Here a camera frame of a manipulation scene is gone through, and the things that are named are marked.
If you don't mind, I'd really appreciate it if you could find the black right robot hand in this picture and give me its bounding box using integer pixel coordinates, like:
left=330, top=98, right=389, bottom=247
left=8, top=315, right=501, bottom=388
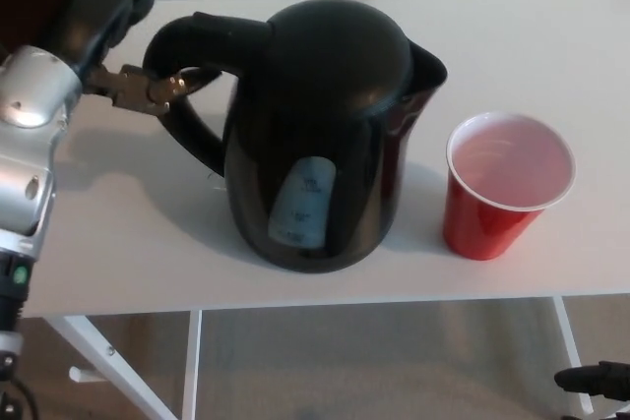
left=553, top=360, right=630, bottom=420

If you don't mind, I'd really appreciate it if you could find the white table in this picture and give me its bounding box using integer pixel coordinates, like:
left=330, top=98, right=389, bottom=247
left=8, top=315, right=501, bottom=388
left=19, top=0, right=630, bottom=420

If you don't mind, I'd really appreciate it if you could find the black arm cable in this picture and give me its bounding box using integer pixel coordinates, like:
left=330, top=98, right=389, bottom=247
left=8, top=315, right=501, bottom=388
left=0, top=374, right=41, bottom=420

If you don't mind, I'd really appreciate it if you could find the red plastic cup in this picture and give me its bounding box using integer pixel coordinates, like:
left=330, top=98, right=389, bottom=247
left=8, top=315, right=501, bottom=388
left=441, top=112, right=578, bottom=262

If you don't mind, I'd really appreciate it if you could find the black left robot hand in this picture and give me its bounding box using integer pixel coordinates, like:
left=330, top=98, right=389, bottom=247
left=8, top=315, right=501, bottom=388
left=48, top=0, right=227, bottom=119

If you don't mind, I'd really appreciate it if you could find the black electric kettle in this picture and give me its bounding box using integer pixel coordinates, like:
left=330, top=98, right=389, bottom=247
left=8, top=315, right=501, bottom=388
left=141, top=0, right=449, bottom=274

